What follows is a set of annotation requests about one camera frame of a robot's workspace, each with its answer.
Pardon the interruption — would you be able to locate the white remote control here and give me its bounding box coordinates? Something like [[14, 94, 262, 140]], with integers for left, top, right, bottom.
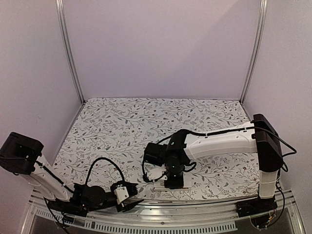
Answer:
[[153, 180, 192, 192]]

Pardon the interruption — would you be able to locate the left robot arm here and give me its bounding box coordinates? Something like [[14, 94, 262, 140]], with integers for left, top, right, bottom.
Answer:
[[0, 132, 141, 217]]

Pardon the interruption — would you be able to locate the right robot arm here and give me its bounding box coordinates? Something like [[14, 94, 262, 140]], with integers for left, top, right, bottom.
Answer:
[[142, 114, 297, 213]]

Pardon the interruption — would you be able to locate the floral patterned table mat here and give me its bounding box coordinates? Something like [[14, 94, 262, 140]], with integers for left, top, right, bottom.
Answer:
[[53, 98, 259, 201]]

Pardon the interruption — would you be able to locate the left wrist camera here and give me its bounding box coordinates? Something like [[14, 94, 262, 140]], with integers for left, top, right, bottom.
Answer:
[[113, 181, 138, 205]]

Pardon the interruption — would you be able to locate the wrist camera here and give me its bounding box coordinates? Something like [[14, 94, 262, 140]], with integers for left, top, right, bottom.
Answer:
[[147, 168, 168, 182], [113, 181, 138, 205]]

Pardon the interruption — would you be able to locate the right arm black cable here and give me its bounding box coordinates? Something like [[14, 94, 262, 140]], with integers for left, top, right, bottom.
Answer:
[[141, 136, 171, 183]]

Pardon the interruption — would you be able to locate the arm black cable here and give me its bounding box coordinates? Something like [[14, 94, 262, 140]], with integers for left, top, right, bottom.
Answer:
[[84, 157, 125, 188], [141, 136, 171, 183]]

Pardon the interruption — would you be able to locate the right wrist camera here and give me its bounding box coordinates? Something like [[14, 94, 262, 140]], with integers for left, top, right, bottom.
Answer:
[[147, 168, 168, 182]]

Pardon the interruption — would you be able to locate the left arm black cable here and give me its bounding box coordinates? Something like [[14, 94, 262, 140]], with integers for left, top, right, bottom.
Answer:
[[84, 157, 125, 188]]

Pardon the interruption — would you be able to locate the aluminium front rail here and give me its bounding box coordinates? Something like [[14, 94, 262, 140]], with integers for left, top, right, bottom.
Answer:
[[21, 190, 306, 234]]

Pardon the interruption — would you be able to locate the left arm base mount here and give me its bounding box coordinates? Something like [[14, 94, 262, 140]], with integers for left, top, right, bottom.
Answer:
[[47, 200, 88, 217]]

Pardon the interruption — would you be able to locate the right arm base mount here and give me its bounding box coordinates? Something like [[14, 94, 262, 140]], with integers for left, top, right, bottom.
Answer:
[[235, 197, 286, 230]]

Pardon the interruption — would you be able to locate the left aluminium frame post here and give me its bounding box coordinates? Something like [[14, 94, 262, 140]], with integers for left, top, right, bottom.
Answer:
[[55, 0, 85, 105]]

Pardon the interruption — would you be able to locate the aluminium frame post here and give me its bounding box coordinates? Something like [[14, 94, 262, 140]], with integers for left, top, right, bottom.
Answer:
[[55, 0, 85, 105], [239, 0, 268, 105]]

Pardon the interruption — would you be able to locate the right aluminium frame post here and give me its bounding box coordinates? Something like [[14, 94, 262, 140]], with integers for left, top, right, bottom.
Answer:
[[239, 0, 268, 105]]

